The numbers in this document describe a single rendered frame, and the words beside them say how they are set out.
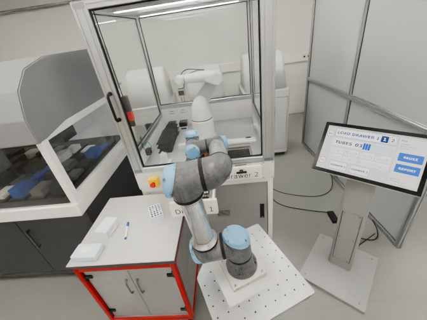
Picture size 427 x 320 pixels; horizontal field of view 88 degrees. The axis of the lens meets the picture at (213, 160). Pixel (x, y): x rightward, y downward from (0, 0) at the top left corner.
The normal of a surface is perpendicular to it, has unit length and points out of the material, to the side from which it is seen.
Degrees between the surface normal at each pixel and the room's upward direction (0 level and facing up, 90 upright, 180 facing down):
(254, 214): 90
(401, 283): 0
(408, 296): 0
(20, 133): 90
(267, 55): 90
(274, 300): 0
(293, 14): 90
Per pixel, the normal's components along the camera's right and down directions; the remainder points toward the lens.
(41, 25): 0.05, 0.50
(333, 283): -0.16, -0.83
